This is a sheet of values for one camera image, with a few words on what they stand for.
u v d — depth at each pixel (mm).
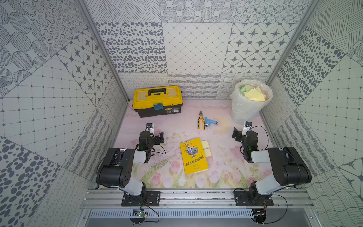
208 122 1047
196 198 753
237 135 852
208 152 898
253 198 674
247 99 842
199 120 1069
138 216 701
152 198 735
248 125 810
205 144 909
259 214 724
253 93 875
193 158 858
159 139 863
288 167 465
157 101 989
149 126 817
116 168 452
